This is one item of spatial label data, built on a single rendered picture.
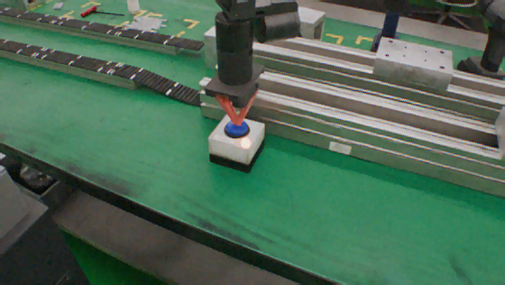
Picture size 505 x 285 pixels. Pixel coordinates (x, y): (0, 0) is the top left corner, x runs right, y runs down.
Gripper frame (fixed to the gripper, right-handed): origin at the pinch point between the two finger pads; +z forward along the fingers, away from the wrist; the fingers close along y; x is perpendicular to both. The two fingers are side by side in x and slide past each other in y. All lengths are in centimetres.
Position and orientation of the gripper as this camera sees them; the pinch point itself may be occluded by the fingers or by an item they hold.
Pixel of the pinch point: (236, 120)
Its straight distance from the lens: 67.8
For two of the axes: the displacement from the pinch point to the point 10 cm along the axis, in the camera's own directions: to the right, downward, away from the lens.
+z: 0.1, 7.6, 6.5
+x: -9.2, -2.5, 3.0
